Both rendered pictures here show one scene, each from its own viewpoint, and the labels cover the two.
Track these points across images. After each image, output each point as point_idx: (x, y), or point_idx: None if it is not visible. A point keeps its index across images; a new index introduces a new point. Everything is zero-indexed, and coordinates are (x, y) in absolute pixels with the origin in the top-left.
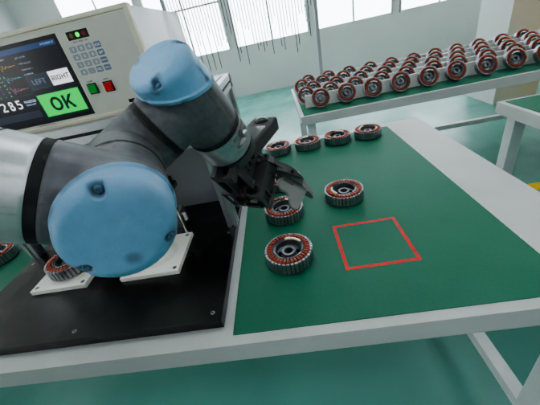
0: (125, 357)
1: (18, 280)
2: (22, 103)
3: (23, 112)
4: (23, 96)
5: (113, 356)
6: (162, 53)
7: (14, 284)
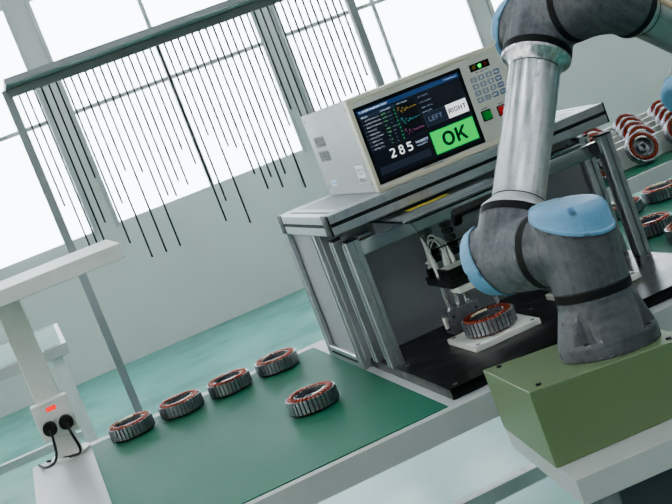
0: (669, 306)
1: (421, 368)
2: (414, 143)
3: (412, 154)
4: (416, 135)
5: (655, 311)
6: None
7: (424, 369)
